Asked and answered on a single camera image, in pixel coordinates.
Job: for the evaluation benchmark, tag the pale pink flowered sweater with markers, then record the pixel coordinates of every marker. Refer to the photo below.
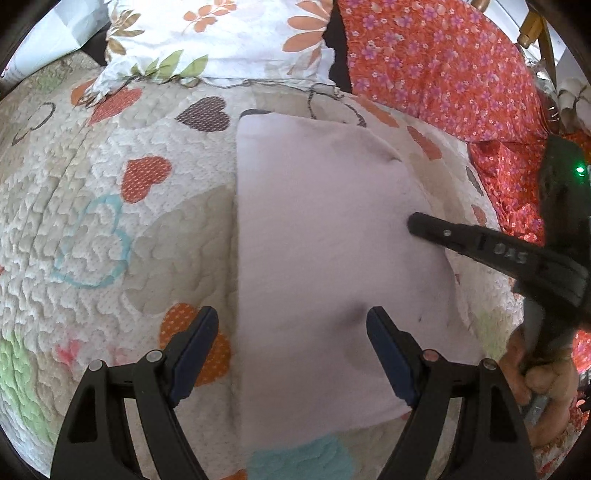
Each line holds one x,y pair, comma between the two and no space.
323,230

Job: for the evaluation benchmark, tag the orange floral blanket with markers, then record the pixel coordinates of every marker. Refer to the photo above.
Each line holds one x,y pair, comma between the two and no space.
438,69

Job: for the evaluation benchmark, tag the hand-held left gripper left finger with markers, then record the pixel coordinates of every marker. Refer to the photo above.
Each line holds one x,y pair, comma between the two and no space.
194,355

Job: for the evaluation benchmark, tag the wooden chair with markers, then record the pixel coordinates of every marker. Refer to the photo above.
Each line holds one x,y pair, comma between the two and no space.
531,25

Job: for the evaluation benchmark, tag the white crumpled object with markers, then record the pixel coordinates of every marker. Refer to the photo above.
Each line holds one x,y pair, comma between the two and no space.
570,94

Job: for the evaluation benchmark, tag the white paper sheet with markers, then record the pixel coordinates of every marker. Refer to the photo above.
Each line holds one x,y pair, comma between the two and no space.
51,37

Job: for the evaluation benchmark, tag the white floral pillow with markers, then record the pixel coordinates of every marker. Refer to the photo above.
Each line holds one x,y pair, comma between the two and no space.
221,41

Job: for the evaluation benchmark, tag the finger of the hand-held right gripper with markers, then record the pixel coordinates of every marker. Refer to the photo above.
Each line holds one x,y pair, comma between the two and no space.
461,237

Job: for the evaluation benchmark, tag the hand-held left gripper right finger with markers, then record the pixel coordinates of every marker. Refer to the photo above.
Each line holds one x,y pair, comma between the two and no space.
388,355

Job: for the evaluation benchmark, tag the person's right hand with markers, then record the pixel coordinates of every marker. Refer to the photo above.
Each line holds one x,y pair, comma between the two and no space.
540,376

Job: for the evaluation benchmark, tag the quilted heart bedspread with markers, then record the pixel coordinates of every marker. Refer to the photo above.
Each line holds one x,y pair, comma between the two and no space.
92,258

